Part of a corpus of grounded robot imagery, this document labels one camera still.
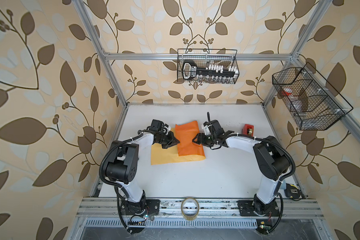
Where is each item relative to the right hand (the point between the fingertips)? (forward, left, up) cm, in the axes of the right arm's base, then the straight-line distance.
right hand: (196, 142), depth 93 cm
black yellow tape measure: (-29, -48, -2) cm, 56 cm away
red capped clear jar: (+14, -50, +28) cm, 59 cm away
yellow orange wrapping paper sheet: (-6, +7, +2) cm, 10 cm away
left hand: (0, +10, +4) cm, 10 cm away
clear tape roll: (-39, +7, -1) cm, 40 cm away
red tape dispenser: (+7, -35, +2) cm, 35 cm away
